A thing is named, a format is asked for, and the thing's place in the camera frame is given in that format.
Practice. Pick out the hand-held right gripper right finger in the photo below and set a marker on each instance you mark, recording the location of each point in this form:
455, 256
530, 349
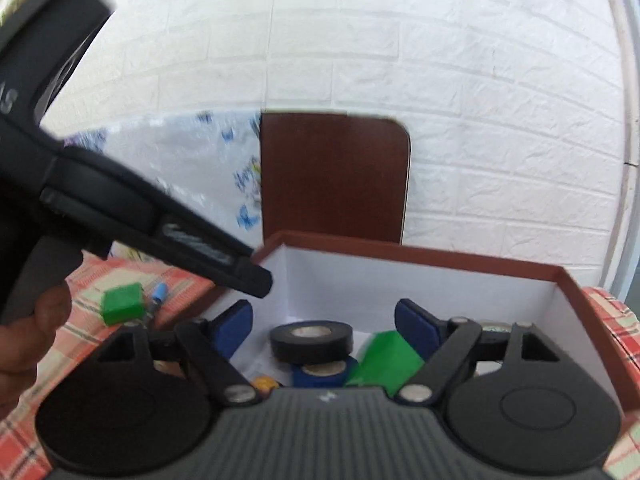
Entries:
416, 331

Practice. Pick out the black tape roll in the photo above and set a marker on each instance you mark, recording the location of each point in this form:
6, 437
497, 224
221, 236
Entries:
310, 342

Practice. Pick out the plaid blanket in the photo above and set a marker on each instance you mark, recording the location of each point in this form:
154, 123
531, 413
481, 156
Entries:
90, 285

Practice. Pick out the blue marker pen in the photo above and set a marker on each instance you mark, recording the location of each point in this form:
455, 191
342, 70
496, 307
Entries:
159, 296

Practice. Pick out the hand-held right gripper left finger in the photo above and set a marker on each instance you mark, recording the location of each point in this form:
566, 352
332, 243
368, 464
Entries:
235, 329

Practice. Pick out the brown cardboard box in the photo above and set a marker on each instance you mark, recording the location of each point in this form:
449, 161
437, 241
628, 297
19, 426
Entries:
500, 285

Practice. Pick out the brown chair back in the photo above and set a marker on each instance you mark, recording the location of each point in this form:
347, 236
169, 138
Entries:
335, 180

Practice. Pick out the small orange object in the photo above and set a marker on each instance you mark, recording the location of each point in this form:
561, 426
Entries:
265, 384

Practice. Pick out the person's left hand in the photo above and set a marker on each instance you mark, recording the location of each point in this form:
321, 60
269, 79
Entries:
30, 345

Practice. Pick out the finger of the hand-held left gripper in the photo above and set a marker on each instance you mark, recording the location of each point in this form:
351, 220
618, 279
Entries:
252, 277

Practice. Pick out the blue tape roll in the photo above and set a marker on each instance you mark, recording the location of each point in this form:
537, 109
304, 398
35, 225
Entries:
320, 375

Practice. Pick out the floral plastic cover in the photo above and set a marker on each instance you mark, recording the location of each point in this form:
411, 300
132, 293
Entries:
200, 170

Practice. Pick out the green block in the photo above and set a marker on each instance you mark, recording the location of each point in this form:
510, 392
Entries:
122, 302
387, 365

